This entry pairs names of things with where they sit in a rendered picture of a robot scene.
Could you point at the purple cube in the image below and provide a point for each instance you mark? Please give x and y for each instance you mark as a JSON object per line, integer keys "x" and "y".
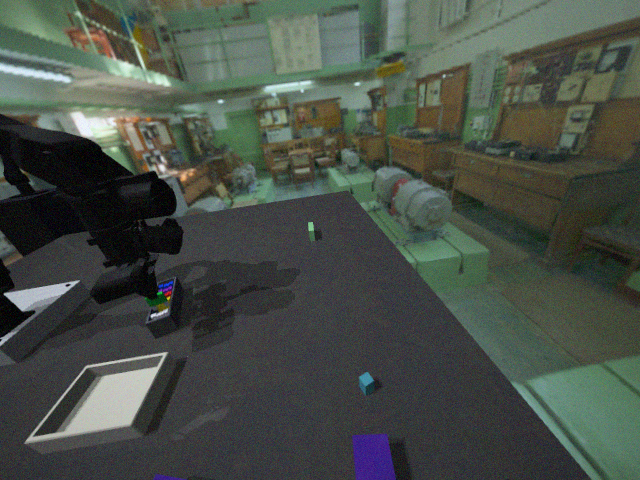
{"x": 162, "y": 477}
{"x": 373, "y": 459}

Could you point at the yellow fuse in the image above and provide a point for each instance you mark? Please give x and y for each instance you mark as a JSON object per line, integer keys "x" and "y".
{"x": 162, "y": 306}

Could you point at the small teal block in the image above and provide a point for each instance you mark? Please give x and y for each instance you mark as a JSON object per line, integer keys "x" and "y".
{"x": 366, "y": 383}

